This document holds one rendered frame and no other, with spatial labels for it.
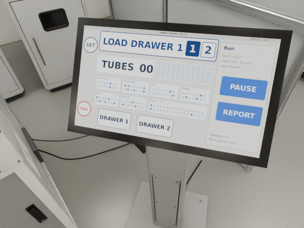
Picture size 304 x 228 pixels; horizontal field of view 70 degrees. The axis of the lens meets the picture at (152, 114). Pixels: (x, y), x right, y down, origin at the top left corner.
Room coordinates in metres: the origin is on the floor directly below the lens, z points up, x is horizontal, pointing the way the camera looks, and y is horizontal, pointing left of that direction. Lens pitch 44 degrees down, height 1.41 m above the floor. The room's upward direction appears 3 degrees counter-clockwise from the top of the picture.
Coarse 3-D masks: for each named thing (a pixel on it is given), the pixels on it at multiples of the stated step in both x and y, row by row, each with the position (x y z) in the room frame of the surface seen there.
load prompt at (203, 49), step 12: (108, 36) 0.55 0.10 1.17; (120, 36) 0.54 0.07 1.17; (132, 36) 0.53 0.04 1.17; (144, 36) 0.52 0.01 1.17; (156, 36) 0.51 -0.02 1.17; (168, 36) 0.51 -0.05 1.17; (108, 48) 0.53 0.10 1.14; (120, 48) 0.52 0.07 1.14; (132, 48) 0.51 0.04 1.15; (144, 48) 0.50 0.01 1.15; (156, 48) 0.49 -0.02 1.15; (168, 48) 0.49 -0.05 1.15; (180, 48) 0.48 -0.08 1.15; (192, 48) 0.47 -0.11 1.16; (204, 48) 0.47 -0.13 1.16; (216, 48) 0.46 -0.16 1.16; (204, 60) 0.45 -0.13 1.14
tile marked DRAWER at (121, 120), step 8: (104, 112) 0.42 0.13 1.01; (112, 112) 0.42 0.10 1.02; (120, 112) 0.41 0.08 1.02; (128, 112) 0.41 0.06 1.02; (104, 120) 0.41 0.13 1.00; (112, 120) 0.40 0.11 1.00; (120, 120) 0.40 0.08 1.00; (128, 120) 0.39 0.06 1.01; (120, 128) 0.38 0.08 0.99; (128, 128) 0.38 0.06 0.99
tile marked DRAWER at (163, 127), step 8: (144, 120) 0.39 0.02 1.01; (152, 120) 0.38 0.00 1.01; (160, 120) 0.38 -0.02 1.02; (168, 120) 0.37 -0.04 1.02; (136, 128) 0.38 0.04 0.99; (144, 128) 0.37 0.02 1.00; (152, 128) 0.37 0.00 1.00; (160, 128) 0.36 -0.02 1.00; (168, 128) 0.36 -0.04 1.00; (160, 136) 0.35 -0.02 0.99; (168, 136) 0.35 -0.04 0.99
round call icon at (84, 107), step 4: (80, 100) 0.46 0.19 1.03; (84, 100) 0.45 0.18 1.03; (80, 104) 0.45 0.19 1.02; (84, 104) 0.45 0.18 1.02; (88, 104) 0.44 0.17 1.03; (80, 108) 0.44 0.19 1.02; (84, 108) 0.44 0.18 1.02; (88, 108) 0.44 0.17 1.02; (76, 112) 0.44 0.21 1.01; (80, 112) 0.43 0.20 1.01; (84, 112) 0.43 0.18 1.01; (88, 112) 0.43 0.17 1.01; (84, 116) 0.43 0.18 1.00; (88, 116) 0.42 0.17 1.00
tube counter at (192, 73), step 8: (144, 64) 0.48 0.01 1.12; (152, 64) 0.47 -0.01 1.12; (160, 64) 0.47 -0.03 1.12; (168, 64) 0.46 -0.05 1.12; (176, 64) 0.46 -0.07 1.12; (184, 64) 0.45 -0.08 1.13; (192, 64) 0.45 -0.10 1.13; (144, 72) 0.46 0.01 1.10; (152, 72) 0.46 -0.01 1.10; (160, 72) 0.45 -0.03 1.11; (168, 72) 0.45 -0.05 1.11; (176, 72) 0.45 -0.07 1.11; (184, 72) 0.44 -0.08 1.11; (192, 72) 0.44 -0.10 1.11; (200, 72) 0.43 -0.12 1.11; (208, 72) 0.43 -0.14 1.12; (176, 80) 0.43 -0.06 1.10; (184, 80) 0.43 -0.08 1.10; (192, 80) 0.43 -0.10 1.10; (200, 80) 0.42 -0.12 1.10; (208, 80) 0.42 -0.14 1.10
